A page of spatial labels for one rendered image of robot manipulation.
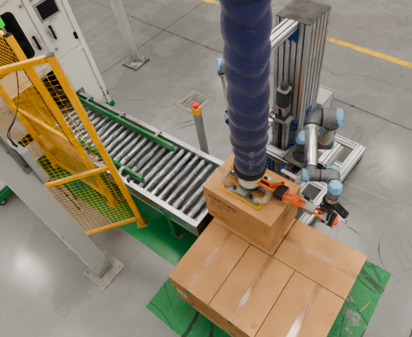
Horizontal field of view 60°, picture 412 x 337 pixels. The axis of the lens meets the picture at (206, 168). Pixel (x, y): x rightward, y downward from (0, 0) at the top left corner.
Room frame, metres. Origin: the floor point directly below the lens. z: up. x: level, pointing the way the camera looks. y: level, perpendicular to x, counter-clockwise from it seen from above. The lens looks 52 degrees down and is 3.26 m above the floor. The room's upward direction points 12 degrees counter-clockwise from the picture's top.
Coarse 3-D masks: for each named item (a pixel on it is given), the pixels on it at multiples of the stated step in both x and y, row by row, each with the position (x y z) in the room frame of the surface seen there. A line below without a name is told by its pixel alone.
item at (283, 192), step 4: (276, 188) 1.31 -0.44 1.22; (280, 188) 1.30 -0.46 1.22; (284, 188) 1.30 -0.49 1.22; (288, 188) 1.28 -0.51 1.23; (272, 192) 1.29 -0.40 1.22; (276, 192) 1.28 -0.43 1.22; (280, 192) 1.27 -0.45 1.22; (284, 192) 1.27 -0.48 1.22; (276, 196) 1.26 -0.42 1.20; (280, 196) 1.24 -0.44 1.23; (284, 196) 1.24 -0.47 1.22; (280, 200) 1.23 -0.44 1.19
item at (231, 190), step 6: (222, 186) 1.50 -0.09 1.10; (234, 186) 1.46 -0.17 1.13; (228, 192) 1.44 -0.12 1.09; (234, 192) 1.43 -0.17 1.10; (252, 192) 1.40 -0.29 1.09; (240, 198) 1.37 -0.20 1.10; (246, 198) 1.36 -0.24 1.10; (252, 198) 1.35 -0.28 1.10; (252, 204) 1.30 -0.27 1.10; (258, 204) 1.29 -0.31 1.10; (258, 210) 1.25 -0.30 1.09
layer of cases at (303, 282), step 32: (224, 224) 1.50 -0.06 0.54; (192, 256) 1.27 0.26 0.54; (224, 256) 1.21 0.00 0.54; (256, 256) 1.15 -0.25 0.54; (288, 256) 1.10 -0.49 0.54; (320, 256) 1.05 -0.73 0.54; (352, 256) 0.99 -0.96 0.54; (192, 288) 1.01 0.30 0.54; (224, 288) 0.96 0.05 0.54; (256, 288) 0.91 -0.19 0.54; (288, 288) 0.86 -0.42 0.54; (320, 288) 0.81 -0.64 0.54; (224, 320) 0.75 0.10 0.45; (256, 320) 0.68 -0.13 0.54; (288, 320) 0.64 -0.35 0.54; (320, 320) 0.60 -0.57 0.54
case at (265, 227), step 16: (272, 176) 1.51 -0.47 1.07; (208, 192) 1.52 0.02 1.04; (224, 192) 1.46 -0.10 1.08; (256, 192) 1.40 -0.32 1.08; (208, 208) 1.55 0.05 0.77; (224, 208) 1.41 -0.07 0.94; (240, 208) 1.30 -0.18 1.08; (272, 208) 1.25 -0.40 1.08; (288, 208) 1.27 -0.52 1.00; (240, 224) 1.31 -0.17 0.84; (256, 224) 1.20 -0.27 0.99; (272, 224) 1.13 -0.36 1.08; (288, 224) 1.29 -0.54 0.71; (256, 240) 1.20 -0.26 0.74; (272, 240) 1.13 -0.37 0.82
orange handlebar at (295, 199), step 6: (264, 180) 1.40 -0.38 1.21; (264, 186) 1.35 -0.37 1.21; (288, 192) 1.26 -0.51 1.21; (288, 198) 1.22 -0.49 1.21; (294, 198) 1.21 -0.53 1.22; (300, 198) 1.20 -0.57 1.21; (294, 204) 1.17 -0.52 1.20; (300, 204) 1.16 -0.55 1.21; (318, 210) 1.09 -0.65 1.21; (318, 216) 1.05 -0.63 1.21; (336, 222) 0.98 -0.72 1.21
